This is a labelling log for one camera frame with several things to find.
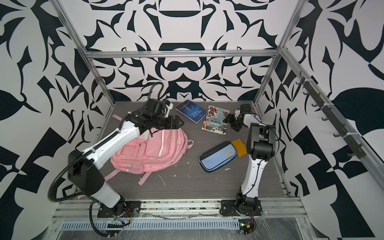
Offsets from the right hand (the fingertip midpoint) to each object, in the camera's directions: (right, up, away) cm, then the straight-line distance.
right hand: (229, 120), depth 103 cm
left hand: (-31, +1, -24) cm, 39 cm away
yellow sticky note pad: (+5, -16, -10) cm, 20 cm away
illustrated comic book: (-10, 0, +5) cm, 11 cm away
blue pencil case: (-13, -22, -16) cm, 30 cm away
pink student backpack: (-52, -19, -17) cm, 58 cm away
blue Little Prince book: (-26, +7, +11) cm, 29 cm away
